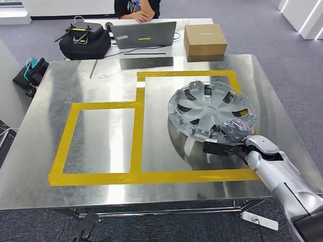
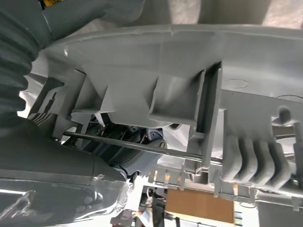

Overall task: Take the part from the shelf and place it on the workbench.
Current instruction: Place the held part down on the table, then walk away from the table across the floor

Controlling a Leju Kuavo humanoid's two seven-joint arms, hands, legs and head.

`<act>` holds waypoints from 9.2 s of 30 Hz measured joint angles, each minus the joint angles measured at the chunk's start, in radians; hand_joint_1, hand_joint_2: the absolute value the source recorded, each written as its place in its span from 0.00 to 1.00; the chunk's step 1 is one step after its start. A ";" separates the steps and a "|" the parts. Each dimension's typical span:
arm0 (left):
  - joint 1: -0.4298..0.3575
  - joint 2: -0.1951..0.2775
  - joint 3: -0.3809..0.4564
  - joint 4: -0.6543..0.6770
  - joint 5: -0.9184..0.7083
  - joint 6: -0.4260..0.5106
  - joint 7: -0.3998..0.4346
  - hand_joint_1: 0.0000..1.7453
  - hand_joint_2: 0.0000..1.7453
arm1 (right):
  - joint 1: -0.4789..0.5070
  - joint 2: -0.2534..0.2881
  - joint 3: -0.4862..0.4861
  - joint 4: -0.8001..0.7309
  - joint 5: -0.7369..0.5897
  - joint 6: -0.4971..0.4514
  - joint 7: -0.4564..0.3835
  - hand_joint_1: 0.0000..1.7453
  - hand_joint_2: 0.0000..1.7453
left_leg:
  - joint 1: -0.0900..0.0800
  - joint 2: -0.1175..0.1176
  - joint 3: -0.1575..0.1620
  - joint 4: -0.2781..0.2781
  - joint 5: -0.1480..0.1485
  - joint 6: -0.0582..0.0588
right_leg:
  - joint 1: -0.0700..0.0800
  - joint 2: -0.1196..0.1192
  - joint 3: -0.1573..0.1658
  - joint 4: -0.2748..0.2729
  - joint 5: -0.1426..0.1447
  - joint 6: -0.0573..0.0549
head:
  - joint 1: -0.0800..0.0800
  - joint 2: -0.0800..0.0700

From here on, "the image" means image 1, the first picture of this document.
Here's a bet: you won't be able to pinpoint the grey plastic wheel hubcap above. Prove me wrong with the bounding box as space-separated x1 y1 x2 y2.
168 81 256 141

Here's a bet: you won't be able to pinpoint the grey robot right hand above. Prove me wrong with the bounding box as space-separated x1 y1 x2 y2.
211 119 253 145

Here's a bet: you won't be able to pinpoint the grey laptop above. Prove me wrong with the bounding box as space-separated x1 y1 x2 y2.
110 21 177 50

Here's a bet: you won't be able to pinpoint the stainless steel workbench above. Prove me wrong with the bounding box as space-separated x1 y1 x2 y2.
0 54 323 219

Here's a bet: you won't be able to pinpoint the black pouch with teal strap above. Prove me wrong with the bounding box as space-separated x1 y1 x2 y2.
13 57 50 98

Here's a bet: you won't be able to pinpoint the white lit low plinth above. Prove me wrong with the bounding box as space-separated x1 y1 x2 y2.
0 0 32 26

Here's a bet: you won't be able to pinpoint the yellow tape outline on workbench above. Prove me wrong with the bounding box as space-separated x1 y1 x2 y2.
48 69 260 187

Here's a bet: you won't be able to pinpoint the person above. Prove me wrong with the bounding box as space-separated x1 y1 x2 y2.
114 0 161 23

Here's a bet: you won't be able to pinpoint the white lit display blocks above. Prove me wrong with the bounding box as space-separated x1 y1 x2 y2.
277 0 323 41

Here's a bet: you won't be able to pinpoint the black floor cable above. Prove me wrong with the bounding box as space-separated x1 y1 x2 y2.
255 218 263 242

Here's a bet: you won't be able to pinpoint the black remote controller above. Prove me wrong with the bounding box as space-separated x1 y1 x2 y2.
54 21 104 45

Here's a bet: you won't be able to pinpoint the brown cardboard box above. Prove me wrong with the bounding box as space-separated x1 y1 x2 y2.
183 24 228 63

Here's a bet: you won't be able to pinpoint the white cable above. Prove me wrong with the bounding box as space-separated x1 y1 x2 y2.
0 128 18 148

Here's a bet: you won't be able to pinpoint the white desk with metal legs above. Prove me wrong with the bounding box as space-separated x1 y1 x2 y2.
0 39 32 129

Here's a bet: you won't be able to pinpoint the black carry bag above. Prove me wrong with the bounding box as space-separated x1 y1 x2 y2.
59 28 112 61

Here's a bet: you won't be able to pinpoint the white power strip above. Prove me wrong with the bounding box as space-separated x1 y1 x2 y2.
240 211 278 231

